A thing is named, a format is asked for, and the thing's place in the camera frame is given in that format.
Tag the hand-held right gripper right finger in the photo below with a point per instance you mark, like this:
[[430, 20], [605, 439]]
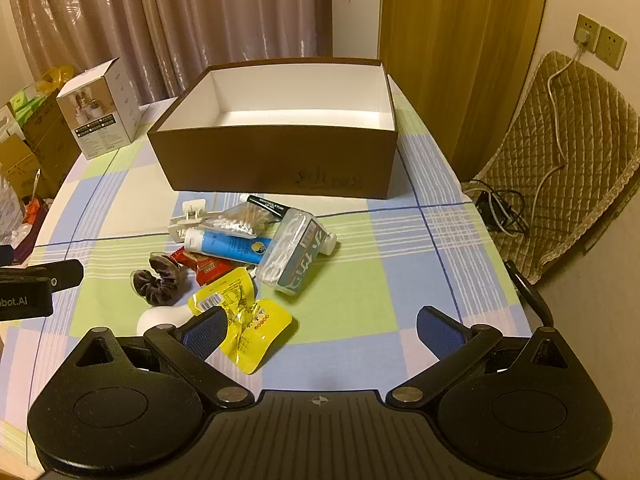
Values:
[[440, 332]]

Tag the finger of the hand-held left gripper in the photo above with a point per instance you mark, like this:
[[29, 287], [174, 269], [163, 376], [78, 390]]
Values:
[[5, 256], [65, 272]]

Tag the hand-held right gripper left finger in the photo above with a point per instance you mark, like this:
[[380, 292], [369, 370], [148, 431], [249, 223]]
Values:
[[205, 332]]

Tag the yellow snack packet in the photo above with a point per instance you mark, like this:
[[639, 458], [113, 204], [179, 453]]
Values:
[[250, 320]]

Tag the white plastic spoon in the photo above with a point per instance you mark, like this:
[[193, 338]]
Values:
[[157, 319]]

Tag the brown velvet scrunchie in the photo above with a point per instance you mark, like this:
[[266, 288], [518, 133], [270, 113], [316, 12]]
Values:
[[162, 285]]

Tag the red candy packet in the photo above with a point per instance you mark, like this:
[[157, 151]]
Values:
[[205, 267]]

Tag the blue and white tube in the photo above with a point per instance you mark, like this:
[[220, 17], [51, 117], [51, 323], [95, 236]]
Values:
[[225, 246]]

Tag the cream hair clip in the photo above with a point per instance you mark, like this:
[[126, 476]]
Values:
[[182, 222]]

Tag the clear floss pick box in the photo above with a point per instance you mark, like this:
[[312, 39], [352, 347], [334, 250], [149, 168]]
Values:
[[290, 255]]

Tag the bag of cotton swabs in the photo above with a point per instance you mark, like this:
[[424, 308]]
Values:
[[235, 220]]

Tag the small white bottle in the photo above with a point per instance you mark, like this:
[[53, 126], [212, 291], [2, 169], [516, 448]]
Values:
[[329, 244]]

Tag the black cosmetic tube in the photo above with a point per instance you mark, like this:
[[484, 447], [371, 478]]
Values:
[[270, 205]]

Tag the brown cardboard box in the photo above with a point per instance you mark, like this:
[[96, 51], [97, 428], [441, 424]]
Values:
[[275, 160]]

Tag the clear plastic bag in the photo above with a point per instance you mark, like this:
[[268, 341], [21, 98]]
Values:
[[10, 215]]

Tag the brown cardboard carton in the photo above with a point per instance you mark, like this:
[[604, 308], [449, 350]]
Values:
[[50, 135], [20, 170]]

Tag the checked tablecloth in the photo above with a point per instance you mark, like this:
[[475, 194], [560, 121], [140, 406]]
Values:
[[375, 260]]

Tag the black curved bar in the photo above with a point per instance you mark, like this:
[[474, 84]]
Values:
[[537, 295]]

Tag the green packet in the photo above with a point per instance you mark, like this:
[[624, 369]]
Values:
[[25, 107]]

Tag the white product box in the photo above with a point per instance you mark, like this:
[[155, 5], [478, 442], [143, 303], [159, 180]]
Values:
[[100, 125]]

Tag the yellow plastic bag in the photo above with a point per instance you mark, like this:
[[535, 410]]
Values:
[[57, 80]]

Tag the beige quilted cover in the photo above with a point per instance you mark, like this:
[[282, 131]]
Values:
[[575, 160]]

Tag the shiny beige curtain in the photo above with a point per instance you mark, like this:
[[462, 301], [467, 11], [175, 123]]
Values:
[[200, 10]]

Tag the wooden door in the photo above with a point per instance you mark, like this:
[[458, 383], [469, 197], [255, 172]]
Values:
[[450, 35]]

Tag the white charger plug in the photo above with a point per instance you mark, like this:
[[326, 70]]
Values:
[[582, 39]]

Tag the beige wall socket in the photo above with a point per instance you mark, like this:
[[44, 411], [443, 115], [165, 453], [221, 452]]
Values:
[[612, 47], [592, 25]]

